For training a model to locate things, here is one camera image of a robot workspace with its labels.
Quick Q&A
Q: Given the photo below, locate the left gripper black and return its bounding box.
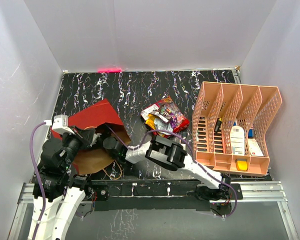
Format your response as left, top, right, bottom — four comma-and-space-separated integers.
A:
60, 124, 96, 169

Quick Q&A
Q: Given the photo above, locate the red brown paper bag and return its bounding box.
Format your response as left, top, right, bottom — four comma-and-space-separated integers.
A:
51, 99, 131, 175

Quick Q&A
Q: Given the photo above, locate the yellow snack packet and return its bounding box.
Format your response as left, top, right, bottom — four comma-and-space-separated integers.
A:
145, 113, 161, 130

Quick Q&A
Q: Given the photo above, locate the red cookie snack bag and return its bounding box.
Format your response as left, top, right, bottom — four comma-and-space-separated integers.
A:
140, 96, 190, 138

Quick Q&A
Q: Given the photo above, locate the brown purple candy packet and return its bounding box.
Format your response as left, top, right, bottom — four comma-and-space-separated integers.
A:
151, 105, 172, 123

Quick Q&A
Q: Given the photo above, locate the white wrapper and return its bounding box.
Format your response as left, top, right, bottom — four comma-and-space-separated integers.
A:
154, 118, 173, 138

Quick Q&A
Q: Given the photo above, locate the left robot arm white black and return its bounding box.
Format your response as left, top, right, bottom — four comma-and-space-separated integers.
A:
28, 126, 99, 240

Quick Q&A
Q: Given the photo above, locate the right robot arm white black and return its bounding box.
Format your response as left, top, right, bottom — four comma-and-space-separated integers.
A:
96, 125, 232, 201

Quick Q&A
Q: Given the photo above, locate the pink tape strip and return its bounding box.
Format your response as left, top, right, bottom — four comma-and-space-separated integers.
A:
97, 67, 122, 73

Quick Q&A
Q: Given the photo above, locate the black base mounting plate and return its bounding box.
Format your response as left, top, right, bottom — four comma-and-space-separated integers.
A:
92, 179, 212, 212

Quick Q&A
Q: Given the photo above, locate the black silver stapler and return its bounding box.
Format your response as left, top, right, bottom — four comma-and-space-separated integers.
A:
181, 132, 188, 140

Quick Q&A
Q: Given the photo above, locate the black yellow marker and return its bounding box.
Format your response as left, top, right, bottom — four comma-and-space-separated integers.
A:
214, 117, 223, 134

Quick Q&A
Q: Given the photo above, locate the peach plastic desk organizer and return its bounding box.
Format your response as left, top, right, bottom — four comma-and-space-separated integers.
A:
192, 82, 282, 177

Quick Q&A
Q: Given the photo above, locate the white lotion bottle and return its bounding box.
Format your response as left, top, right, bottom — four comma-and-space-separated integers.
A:
230, 125, 245, 156

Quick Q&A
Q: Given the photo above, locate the yellow sticky note pad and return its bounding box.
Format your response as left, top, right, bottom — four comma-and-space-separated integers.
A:
235, 159, 248, 172

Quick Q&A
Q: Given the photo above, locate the blue small box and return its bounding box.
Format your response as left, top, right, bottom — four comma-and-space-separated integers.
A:
248, 127, 255, 139

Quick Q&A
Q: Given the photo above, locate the white red card box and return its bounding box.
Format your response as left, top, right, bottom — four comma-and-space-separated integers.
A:
247, 138, 264, 157

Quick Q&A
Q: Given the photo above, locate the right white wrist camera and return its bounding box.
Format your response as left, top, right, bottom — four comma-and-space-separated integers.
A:
90, 133, 102, 147

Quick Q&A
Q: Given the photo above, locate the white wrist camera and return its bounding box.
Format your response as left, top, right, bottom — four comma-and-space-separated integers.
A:
90, 133, 102, 147
43, 114, 75, 135

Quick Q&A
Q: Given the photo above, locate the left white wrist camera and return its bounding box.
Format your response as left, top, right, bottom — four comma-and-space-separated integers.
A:
43, 114, 75, 135

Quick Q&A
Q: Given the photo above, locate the aluminium front rail frame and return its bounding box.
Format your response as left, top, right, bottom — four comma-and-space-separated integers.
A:
7, 178, 299, 240

